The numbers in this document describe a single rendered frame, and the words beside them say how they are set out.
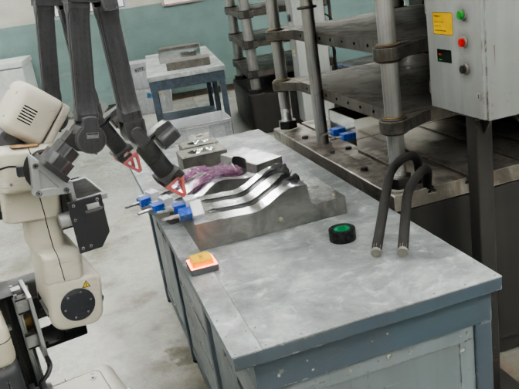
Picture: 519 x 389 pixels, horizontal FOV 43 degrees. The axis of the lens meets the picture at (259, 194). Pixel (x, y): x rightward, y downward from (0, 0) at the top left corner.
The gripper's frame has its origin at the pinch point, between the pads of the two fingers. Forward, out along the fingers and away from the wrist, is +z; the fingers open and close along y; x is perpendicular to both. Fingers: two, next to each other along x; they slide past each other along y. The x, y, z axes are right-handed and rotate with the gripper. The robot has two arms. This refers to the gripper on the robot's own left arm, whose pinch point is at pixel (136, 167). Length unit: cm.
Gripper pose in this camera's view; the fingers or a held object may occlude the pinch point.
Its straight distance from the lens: 238.7
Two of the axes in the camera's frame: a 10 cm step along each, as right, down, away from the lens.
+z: 5.1, 7.1, 4.8
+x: -7.0, 6.7, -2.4
